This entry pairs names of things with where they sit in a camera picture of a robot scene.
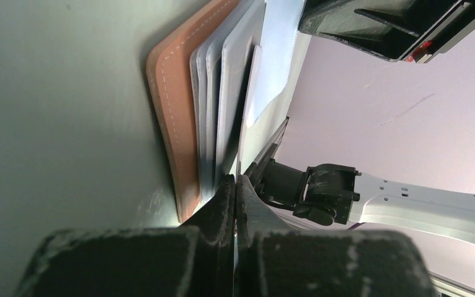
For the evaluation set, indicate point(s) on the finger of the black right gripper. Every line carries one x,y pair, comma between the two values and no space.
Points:
389,30

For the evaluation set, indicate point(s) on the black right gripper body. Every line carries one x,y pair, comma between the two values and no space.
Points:
445,32

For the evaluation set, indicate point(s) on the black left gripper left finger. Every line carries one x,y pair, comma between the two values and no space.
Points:
193,259

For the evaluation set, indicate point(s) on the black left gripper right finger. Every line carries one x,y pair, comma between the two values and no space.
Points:
277,260

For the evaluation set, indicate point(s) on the pink leather card holder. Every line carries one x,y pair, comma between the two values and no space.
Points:
198,78

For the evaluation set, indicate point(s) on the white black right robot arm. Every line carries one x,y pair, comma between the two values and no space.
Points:
326,194

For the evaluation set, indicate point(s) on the aluminium frame rail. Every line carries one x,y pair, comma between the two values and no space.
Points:
268,148

